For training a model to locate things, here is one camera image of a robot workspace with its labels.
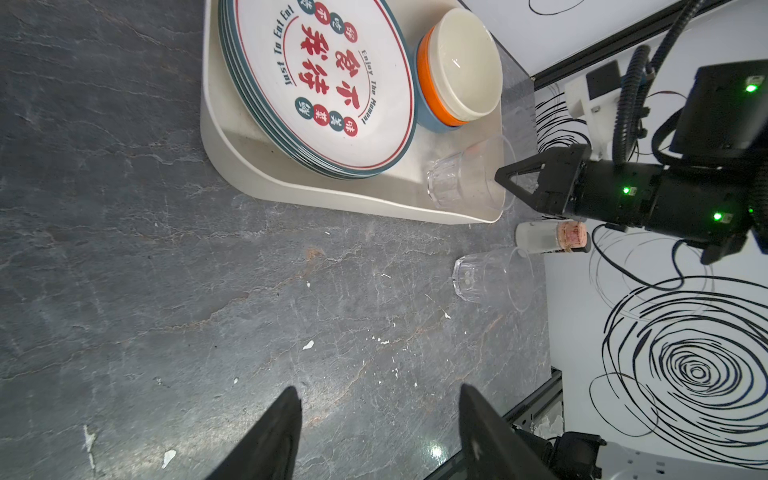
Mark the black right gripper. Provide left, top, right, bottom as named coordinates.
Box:
left=494, top=60, right=767, bottom=264

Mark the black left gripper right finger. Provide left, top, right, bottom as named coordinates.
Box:
left=459, top=384, right=555, bottom=480

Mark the orange bowl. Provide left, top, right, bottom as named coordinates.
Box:
left=414, top=28, right=467, bottom=131

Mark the cream plastic bin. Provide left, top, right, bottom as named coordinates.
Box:
left=200, top=1, right=502, bottom=225

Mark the clear plastic cup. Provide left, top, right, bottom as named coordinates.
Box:
left=452, top=247, right=535, bottom=313
left=426, top=135, right=516, bottom=217

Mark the blue bowl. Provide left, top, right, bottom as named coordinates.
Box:
left=415, top=88, right=456, bottom=133

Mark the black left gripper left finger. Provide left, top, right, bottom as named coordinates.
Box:
left=207, top=386, right=302, bottom=480

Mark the pink lid glass jar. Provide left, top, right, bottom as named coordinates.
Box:
left=515, top=220, right=592, bottom=254

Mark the green rim plate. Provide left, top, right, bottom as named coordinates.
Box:
left=217, top=1, right=382, bottom=180

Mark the cream bowl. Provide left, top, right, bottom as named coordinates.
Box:
left=428, top=8, right=503, bottom=123

